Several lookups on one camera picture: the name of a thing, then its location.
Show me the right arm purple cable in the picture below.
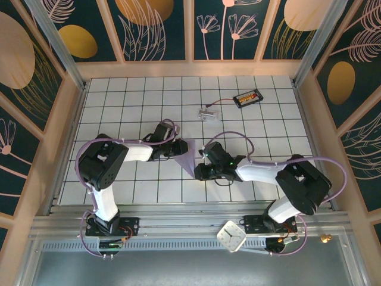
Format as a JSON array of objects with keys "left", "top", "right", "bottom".
[{"left": 202, "top": 130, "right": 348, "bottom": 257}]

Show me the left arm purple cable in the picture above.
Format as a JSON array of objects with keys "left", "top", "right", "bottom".
[{"left": 74, "top": 119, "right": 181, "bottom": 259}]

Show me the base controller board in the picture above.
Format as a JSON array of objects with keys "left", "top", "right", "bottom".
[
  {"left": 98, "top": 237, "right": 126, "bottom": 251},
  {"left": 266, "top": 235, "right": 301, "bottom": 254}
]

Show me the slotted grey cable duct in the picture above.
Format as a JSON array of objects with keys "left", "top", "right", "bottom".
[{"left": 40, "top": 238, "right": 268, "bottom": 253}]

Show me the white square clock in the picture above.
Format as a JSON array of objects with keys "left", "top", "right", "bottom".
[{"left": 216, "top": 220, "right": 248, "bottom": 253}]

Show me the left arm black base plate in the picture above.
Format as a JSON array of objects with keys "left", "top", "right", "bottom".
[{"left": 85, "top": 217, "right": 140, "bottom": 238}]

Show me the aluminium table frame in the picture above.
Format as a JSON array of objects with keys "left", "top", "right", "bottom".
[{"left": 29, "top": 79, "right": 352, "bottom": 239}]

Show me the clear plastic metal part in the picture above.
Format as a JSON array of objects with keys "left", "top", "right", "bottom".
[{"left": 196, "top": 107, "right": 221, "bottom": 122}]

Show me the left base controller board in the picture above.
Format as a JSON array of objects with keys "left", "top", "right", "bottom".
[{"left": 98, "top": 237, "right": 126, "bottom": 251}]

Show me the aluminium corner post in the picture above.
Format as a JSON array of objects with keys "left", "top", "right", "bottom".
[
  {"left": 292, "top": 0, "right": 349, "bottom": 88},
  {"left": 23, "top": 0, "right": 88, "bottom": 91}
]

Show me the black board with yellow connectors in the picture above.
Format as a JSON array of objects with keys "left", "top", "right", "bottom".
[{"left": 233, "top": 89, "right": 263, "bottom": 109}]

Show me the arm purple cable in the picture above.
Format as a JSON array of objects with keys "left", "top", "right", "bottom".
[
  {"left": 74, "top": 119, "right": 181, "bottom": 259},
  {"left": 202, "top": 130, "right": 348, "bottom": 257}
]

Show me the purple paper sheet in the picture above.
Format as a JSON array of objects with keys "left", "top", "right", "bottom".
[{"left": 173, "top": 139, "right": 197, "bottom": 181}]

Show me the red wire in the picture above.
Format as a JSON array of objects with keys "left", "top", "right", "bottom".
[{"left": 206, "top": 98, "right": 236, "bottom": 108}]

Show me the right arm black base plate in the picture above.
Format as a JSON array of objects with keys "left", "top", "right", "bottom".
[{"left": 243, "top": 214, "right": 298, "bottom": 235}]

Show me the right base controller board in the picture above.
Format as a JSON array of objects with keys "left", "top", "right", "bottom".
[{"left": 266, "top": 235, "right": 301, "bottom": 254}]

